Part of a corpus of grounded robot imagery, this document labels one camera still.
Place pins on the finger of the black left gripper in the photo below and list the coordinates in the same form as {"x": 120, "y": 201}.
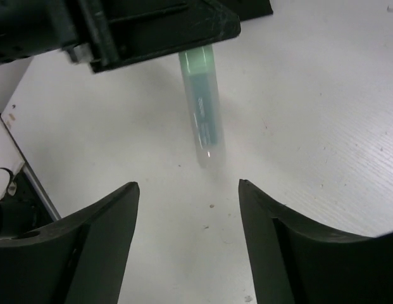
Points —
{"x": 122, "y": 33}

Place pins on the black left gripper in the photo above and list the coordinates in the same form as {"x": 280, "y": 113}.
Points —
{"x": 30, "y": 28}

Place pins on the green highlighter marker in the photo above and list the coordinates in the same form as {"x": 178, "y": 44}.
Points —
{"x": 201, "y": 89}

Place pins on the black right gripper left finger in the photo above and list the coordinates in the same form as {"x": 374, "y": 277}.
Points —
{"x": 80, "y": 258}

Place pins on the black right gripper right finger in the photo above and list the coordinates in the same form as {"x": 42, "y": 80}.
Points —
{"x": 295, "y": 259}

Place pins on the black two-compartment organizer box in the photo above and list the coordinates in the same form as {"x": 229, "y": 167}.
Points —
{"x": 249, "y": 9}

